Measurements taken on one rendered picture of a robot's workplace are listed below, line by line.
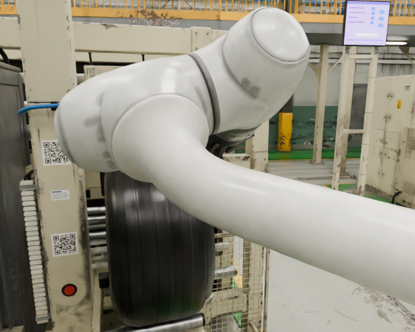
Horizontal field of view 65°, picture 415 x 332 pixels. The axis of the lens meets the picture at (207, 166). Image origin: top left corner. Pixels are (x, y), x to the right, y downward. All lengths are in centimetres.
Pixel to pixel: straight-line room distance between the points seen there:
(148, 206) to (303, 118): 1034
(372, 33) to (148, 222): 448
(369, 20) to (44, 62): 446
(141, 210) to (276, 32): 68
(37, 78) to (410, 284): 98
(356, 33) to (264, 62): 460
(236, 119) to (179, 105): 9
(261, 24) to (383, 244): 24
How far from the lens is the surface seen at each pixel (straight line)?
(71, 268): 117
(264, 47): 35
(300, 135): 1116
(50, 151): 106
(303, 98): 1118
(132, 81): 34
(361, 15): 501
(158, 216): 93
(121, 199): 95
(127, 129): 31
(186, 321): 124
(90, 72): 130
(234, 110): 38
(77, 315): 126
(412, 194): 557
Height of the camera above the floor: 167
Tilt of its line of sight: 12 degrees down
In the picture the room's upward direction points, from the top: straight up
